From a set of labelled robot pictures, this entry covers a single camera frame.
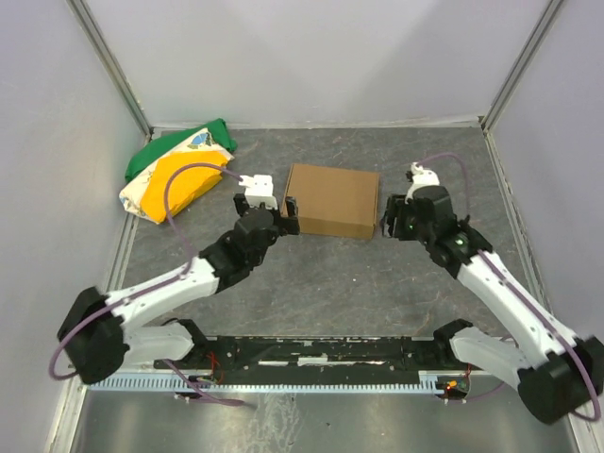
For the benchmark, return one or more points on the aluminium frame post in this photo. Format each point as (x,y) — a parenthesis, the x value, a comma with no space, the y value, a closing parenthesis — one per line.
(530,48)
(94,34)

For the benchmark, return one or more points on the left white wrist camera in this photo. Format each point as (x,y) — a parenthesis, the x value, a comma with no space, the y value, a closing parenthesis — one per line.
(258,191)

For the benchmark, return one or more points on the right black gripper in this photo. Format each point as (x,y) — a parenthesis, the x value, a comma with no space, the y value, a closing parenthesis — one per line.
(401,219)

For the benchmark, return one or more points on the left aluminium frame post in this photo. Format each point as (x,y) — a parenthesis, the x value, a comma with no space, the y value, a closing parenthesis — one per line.
(94,34)

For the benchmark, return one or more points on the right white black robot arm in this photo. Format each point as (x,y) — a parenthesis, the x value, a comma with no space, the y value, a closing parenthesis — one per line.
(553,370)

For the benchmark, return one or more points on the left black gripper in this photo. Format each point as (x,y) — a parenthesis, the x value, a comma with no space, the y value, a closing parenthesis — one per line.
(265,210)

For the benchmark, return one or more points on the right aluminium frame post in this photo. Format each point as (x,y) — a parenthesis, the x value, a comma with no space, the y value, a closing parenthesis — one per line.
(530,48)

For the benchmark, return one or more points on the brown cardboard box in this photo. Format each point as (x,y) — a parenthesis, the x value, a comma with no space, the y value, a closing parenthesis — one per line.
(334,201)

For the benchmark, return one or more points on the yellow white patterned cloth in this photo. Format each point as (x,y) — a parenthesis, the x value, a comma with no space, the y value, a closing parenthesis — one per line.
(169,173)

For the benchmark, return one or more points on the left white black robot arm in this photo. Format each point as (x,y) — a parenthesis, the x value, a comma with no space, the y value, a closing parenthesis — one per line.
(103,332)

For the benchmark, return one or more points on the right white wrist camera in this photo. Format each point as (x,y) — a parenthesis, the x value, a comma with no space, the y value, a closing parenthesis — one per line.
(420,177)

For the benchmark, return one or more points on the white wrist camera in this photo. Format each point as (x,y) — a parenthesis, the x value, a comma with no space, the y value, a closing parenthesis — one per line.
(258,191)
(420,177)

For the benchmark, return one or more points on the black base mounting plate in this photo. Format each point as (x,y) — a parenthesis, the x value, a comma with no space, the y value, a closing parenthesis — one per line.
(248,360)

